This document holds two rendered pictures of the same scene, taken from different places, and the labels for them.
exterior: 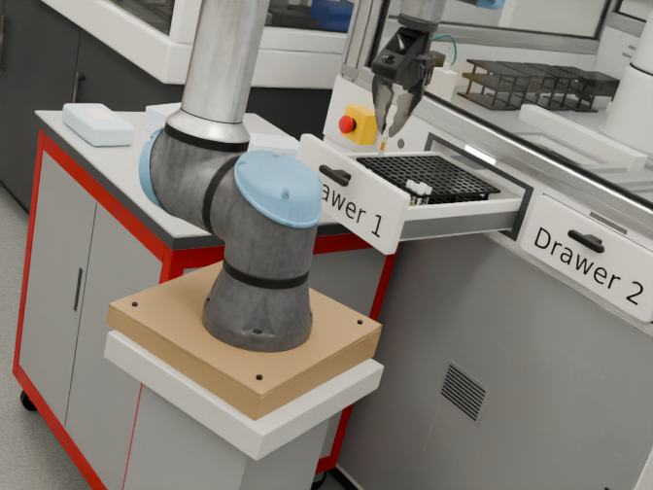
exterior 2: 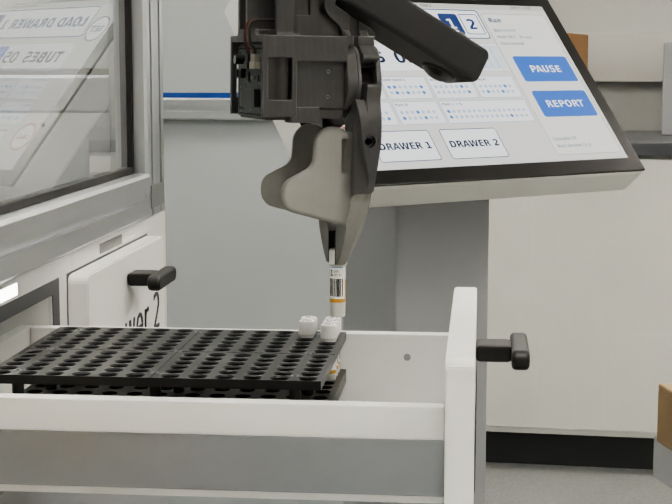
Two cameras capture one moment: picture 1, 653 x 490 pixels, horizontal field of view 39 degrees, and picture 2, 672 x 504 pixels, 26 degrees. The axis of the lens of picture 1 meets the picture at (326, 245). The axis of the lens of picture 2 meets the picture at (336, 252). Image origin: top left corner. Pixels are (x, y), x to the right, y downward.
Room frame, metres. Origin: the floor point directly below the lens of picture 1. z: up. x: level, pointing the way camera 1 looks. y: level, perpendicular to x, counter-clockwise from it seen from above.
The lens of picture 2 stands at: (2.26, 0.68, 1.10)
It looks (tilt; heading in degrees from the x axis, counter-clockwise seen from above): 7 degrees down; 229
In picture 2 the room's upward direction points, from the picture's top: straight up
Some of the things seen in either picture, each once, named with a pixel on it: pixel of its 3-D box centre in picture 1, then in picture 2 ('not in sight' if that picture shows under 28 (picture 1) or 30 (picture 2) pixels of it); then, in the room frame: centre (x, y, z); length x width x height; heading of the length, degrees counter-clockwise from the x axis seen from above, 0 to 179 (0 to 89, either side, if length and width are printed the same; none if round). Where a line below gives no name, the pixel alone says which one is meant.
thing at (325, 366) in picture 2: (390, 177); (321, 358); (1.61, -0.08, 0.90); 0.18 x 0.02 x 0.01; 43
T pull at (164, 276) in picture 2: (590, 240); (149, 278); (1.52, -0.44, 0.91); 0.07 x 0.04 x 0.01; 43
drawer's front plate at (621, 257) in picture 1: (593, 256); (121, 311); (1.53, -0.46, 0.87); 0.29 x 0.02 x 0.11; 43
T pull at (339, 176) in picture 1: (338, 175); (501, 350); (1.52, 0.01, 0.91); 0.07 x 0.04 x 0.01; 43
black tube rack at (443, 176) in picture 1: (425, 189); (178, 395); (1.68, -0.16, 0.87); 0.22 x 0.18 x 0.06; 133
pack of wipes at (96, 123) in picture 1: (97, 123); not in sight; (1.83, 0.53, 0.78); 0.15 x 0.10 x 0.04; 46
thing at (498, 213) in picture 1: (427, 191); (166, 401); (1.69, -0.16, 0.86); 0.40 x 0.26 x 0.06; 133
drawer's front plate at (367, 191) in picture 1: (346, 192); (462, 395); (1.54, -0.01, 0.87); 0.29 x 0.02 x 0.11; 43
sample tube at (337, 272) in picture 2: (384, 143); (337, 282); (1.62, -0.06, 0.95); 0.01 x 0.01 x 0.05
